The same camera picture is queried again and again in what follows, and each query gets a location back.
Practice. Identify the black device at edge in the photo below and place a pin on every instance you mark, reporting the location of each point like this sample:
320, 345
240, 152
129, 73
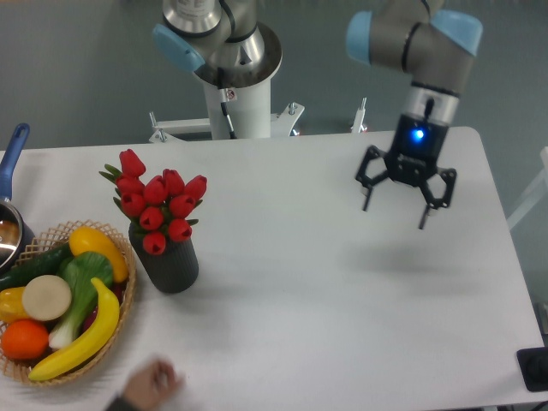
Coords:
533, 365

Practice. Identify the yellow bell pepper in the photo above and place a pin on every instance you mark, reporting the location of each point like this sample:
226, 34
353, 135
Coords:
11, 307

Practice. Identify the green cucumber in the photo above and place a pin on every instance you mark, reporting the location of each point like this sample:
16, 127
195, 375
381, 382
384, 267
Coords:
47, 263

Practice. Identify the red tulip bouquet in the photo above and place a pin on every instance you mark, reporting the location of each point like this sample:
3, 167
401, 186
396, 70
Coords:
159, 210

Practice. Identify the yellow lemon squash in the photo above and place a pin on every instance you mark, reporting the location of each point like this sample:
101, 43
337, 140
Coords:
87, 239

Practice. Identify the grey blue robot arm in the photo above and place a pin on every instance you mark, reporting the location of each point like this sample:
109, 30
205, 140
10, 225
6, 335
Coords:
235, 56

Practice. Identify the silver table clamp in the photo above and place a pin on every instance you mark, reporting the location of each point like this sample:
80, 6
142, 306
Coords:
359, 125

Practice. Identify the orange fruit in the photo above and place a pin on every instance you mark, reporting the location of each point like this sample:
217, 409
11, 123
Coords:
25, 339

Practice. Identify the dark red fruit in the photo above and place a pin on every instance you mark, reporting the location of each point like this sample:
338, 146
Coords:
118, 289

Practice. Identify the dark grey ribbed vase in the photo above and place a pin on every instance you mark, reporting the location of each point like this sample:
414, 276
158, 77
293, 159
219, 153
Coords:
172, 272

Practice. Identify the green bok choy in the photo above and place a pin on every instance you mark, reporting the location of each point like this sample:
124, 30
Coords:
78, 274

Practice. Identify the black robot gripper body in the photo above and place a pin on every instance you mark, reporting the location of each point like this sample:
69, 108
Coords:
413, 155

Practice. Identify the beige round disc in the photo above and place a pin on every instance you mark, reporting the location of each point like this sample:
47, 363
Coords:
46, 298

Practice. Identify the person's hand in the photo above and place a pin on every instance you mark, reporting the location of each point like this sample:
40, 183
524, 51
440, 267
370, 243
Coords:
152, 385

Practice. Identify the yellow banana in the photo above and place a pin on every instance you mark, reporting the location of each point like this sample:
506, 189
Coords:
87, 344

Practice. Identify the white frame at right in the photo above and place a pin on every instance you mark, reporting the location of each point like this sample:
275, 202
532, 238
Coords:
535, 191

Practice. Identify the blue handled saucepan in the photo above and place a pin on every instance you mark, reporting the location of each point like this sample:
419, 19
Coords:
15, 233

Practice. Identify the woven wicker basket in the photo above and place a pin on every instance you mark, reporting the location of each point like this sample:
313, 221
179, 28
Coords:
54, 237

